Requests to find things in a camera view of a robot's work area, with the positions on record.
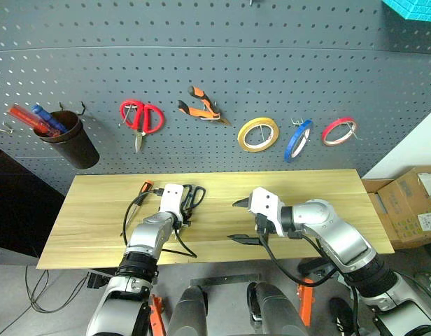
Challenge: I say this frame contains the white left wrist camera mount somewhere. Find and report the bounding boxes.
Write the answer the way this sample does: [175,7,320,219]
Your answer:
[158,183,185,223]

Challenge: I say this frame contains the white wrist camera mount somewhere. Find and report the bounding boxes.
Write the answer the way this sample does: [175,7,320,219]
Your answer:
[158,183,185,223]
[248,187,286,238]

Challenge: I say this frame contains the teal crate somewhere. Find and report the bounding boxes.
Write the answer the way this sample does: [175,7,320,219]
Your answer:
[381,0,431,23]

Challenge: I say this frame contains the grey metal bracket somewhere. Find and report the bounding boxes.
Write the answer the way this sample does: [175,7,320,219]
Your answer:
[189,273,261,288]

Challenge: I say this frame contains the orange black pliers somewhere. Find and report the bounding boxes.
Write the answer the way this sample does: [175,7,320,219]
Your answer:
[177,85,233,127]

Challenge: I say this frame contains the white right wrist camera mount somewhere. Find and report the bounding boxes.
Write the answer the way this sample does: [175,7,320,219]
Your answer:
[248,187,286,238]

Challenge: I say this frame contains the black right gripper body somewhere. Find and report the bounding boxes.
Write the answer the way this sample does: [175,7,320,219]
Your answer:
[253,211,273,243]

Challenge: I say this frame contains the black double pegboard hook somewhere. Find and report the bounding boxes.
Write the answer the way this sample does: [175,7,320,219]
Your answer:
[58,101,87,117]

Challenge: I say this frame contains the brown cardboard box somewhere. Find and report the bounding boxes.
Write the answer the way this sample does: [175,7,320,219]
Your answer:
[361,167,431,251]

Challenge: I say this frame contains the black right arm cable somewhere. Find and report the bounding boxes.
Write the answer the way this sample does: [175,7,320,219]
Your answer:
[256,233,339,288]

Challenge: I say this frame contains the orange clamp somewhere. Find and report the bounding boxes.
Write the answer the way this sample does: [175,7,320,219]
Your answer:
[295,278,315,328]
[149,293,168,336]

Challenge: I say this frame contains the yellow tape roll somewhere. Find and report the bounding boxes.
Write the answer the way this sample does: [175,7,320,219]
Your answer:
[236,117,281,153]

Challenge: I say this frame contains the grey metal pegboard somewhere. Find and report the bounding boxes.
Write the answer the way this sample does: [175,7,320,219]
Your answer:
[0,0,431,197]

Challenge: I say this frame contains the black handled scissors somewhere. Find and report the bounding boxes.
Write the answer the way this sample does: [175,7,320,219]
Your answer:
[182,184,206,215]

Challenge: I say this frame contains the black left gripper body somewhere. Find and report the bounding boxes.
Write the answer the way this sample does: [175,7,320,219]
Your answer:
[180,206,193,229]

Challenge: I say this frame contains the black cabinet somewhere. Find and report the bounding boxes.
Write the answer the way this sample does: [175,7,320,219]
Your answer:
[0,141,66,260]

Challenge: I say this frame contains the dark grey rounded robot leg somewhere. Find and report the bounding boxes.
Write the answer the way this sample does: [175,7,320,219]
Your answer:
[247,282,303,336]
[166,284,209,336]

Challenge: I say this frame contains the black plastic cup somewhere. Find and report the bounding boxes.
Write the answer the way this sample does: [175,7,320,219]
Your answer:
[34,110,100,170]

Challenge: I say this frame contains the red tape roll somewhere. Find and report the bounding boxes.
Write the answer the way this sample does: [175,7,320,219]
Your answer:
[320,117,360,147]

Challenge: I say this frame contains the thin black floor cable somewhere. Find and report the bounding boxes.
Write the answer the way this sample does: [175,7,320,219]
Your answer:
[24,265,90,314]

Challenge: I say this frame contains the orange black utility knife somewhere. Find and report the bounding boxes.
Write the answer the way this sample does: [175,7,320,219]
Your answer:
[125,180,154,227]

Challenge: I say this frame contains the blue marker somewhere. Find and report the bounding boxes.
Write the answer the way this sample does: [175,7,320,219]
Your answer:
[30,104,68,136]

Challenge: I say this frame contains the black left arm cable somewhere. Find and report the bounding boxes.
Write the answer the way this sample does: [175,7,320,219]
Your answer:
[120,188,199,260]

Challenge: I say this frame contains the red handled scissors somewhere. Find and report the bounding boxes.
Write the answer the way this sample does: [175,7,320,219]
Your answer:
[119,99,165,154]

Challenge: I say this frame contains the blue tape roll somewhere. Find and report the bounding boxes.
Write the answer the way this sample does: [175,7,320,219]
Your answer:
[284,119,313,164]

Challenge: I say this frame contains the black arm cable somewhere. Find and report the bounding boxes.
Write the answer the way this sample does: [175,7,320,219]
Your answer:
[256,233,339,288]
[120,188,199,260]

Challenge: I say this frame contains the red pen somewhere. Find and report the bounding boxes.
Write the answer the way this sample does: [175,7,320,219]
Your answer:
[8,104,52,136]

